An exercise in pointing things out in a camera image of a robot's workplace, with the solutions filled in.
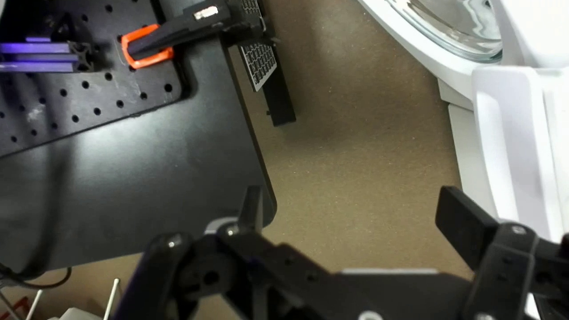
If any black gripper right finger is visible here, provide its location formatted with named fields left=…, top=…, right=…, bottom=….
left=433, top=185, right=569, bottom=320

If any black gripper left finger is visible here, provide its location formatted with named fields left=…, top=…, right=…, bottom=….
left=113, top=185, right=359, bottom=320

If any white detergent tray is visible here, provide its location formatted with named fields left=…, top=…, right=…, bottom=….
left=469, top=62, right=569, bottom=243

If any white washer with open tray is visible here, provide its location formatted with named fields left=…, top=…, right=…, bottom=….
left=435, top=0, right=569, bottom=320

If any black cart platform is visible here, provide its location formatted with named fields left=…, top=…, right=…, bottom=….
left=0, top=34, right=279, bottom=279

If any thin metal rod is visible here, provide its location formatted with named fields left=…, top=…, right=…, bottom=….
left=101, top=277, right=122, bottom=320
left=23, top=288, right=44, bottom=320

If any black grid-patterned device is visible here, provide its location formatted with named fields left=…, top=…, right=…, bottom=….
left=257, top=39, right=298, bottom=128

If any checkered calibration board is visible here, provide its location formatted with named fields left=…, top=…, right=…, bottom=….
left=234, top=39, right=280, bottom=94

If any black perforated board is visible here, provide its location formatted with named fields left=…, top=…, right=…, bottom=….
left=0, top=0, right=186, bottom=160

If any orange black clamp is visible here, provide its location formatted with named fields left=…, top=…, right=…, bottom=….
left=119, top=0, right=266, bottom=73

